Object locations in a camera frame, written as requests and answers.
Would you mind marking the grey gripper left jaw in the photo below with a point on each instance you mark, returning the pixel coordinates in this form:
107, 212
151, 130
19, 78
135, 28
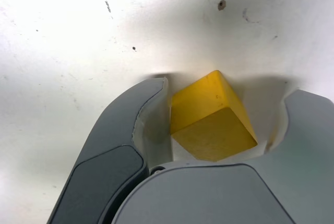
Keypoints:
104, 161

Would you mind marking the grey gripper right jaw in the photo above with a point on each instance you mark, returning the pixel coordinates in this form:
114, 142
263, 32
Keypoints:
235, 195

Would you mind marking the yellow cube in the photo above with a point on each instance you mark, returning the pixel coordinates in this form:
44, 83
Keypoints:
208, 98

